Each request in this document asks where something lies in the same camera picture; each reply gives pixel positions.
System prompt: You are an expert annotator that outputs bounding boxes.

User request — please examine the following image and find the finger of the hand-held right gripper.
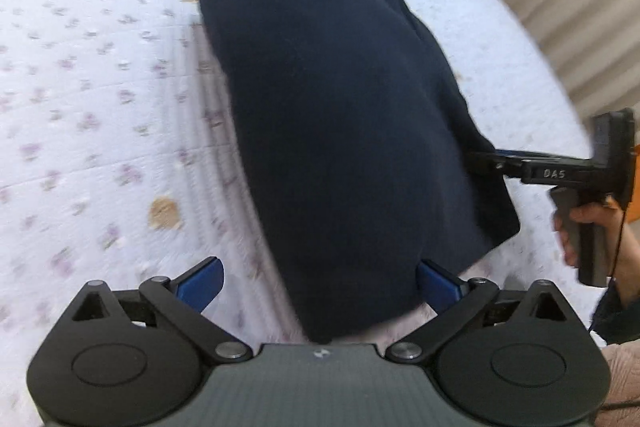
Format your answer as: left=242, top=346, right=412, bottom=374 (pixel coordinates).
left=469, top=149, right=532, bottom=180

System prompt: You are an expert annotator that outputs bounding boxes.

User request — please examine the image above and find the person's right forearm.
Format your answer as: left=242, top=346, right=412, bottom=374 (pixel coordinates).
left=592, top=257, right=640, bottom=344

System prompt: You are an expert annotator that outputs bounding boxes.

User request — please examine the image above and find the person's right hand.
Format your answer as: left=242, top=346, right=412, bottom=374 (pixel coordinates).
left=552, top=202, right=640, bottom=269

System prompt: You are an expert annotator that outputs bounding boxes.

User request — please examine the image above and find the floral white bed sheet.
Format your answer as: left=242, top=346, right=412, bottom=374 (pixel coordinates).
left=0, top=0, right=596, bottom=427

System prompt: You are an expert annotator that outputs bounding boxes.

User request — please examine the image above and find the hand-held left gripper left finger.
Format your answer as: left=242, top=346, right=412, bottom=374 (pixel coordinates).
left=70, top=256, right=253, bottom=364

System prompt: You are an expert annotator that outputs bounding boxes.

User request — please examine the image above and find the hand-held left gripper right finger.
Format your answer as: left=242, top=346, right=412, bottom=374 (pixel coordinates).
left=385, top=259, right=568, bottom=364

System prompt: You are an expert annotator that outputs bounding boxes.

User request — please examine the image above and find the thin black cable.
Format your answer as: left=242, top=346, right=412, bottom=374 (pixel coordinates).
left=588, top=205, right=627, bottom=336

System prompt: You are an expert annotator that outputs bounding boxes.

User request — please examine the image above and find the beige pleated curtain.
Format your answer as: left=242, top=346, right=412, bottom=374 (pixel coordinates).
left=500, top=0, right=640, bottom=223

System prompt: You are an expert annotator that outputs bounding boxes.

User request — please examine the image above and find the person's pink knit clothing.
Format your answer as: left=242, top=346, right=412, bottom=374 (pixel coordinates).
left=597, top=341, right=640, bottom=427

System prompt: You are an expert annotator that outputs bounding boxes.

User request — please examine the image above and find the navy white-striped zip hoodie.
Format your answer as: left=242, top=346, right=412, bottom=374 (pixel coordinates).
left=199, top=0, right=522, bottom=344

